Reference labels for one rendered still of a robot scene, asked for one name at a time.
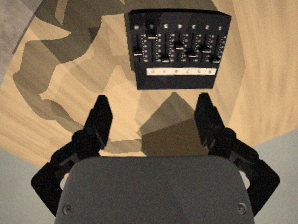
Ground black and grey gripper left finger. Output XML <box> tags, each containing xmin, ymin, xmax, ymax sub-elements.
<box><xmin>31</xmin><ymin>95</ymin><xmax>113</xmax><ymax>217</ymax></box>

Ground black lighting desk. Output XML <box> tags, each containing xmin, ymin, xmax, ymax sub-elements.
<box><xmin>128</xmin><ymin>8</ymin><xmax>232</xmax><ymax>90</ymax></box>

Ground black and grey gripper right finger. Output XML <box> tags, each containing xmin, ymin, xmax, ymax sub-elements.
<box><xmin>194</xmin><ymin>93</ymin><xmax>280</xmax><ymax>217</ymax></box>

